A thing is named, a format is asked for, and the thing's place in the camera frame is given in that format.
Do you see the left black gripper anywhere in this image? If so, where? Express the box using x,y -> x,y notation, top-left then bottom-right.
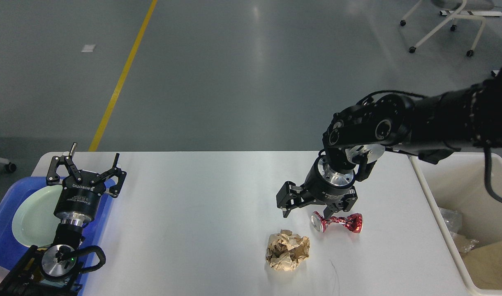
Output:
45,142 -> 127,227

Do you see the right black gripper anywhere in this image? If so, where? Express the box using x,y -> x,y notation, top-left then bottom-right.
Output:
276,156 -> 358,218

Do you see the crushed red can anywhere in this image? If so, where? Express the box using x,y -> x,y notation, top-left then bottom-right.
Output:
310,211 -> 363,234

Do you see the brown paper ball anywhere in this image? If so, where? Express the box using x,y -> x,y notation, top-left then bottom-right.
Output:
265,230 -> 310,272

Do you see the mint green plate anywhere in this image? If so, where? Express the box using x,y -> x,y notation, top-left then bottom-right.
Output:
12,184 -> 62,247

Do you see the square aluminium foil tray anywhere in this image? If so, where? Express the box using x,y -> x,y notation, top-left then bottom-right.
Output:
438,207 -> 463,236

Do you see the aluminium foil sheet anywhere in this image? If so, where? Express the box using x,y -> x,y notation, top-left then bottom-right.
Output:
453,235 -> 480,254

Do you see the brown paper bag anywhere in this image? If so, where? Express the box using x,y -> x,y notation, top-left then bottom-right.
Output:
463,241 -> 502,290

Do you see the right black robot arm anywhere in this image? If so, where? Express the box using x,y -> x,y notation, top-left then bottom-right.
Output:
276,67 -> 502,220

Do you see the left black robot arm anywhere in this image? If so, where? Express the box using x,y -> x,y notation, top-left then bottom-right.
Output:
0,143 -> 127,296

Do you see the left floor plate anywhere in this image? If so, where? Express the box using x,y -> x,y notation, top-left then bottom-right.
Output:
330,133 -> 355,147

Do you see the floor plate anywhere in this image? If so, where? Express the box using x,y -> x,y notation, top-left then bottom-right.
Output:
330,133 -> 355,147
354,132 -> 377,146

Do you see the right floor plate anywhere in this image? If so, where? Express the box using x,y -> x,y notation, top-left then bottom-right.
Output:
354,132 -> 377,146

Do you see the white furniture leg with caster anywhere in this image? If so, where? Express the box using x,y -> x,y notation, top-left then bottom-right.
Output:
0,157 -> 16,173

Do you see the blue plastic tray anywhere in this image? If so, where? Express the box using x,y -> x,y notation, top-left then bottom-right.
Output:
0,176 -> 111,296

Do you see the white floor label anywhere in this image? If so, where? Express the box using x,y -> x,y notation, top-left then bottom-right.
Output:
81,44 -> 97,53

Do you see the beige plastic bin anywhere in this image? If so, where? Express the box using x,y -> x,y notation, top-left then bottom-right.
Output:
410,153 -> 502,296

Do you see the white rolling chair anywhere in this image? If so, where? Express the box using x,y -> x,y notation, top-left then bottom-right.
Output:
408,0 -> 495,57

